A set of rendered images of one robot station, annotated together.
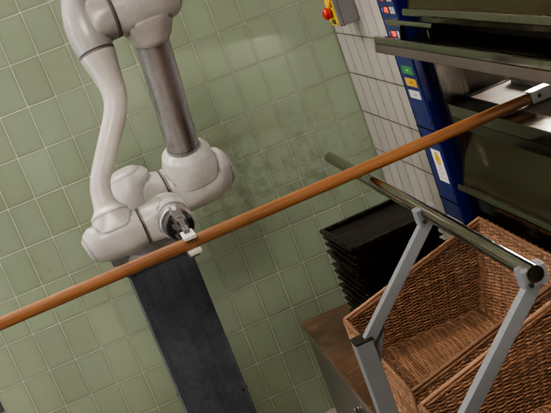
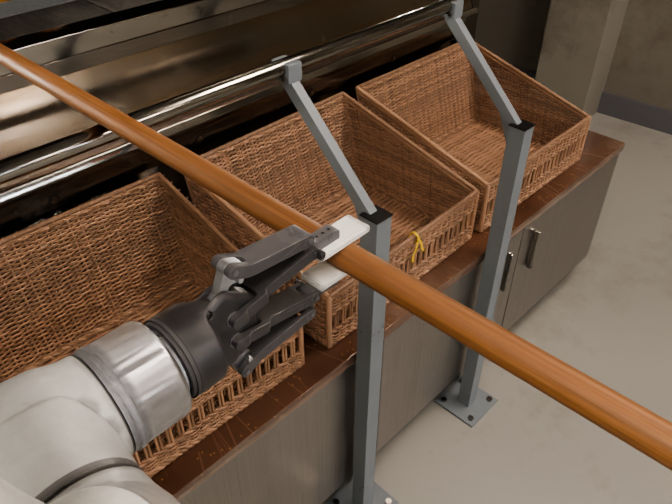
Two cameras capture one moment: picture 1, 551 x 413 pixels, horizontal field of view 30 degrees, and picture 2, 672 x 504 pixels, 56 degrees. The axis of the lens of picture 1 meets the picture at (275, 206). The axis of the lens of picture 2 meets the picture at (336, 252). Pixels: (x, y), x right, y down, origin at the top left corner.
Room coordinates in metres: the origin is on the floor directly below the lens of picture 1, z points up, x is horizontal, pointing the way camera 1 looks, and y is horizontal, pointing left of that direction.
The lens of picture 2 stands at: (2.62, 0.61, 1.59)
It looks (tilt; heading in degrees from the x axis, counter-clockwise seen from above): 38 degrees down; 233
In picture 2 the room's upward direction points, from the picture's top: straight up
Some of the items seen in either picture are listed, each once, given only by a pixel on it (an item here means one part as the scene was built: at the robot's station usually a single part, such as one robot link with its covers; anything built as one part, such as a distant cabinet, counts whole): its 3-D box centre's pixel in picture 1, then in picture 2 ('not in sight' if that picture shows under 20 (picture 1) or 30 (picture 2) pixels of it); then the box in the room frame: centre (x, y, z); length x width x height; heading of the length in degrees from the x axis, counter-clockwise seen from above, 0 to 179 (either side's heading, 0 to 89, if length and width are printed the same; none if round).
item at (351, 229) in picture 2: (188, 234); (335, 237); (2.32, 0.22, 1.21); 0.07 x 0.03 x 0.01; 9
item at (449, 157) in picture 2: not in sight; (473, 124); (1.25, -0.50, 0.72); 0.56 x 0.49 x 0.28; 8
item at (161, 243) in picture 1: (144, 247); not in sight; (3.04, 0.42, 1.03); 0.22 x 0.18 x 0.06; 101
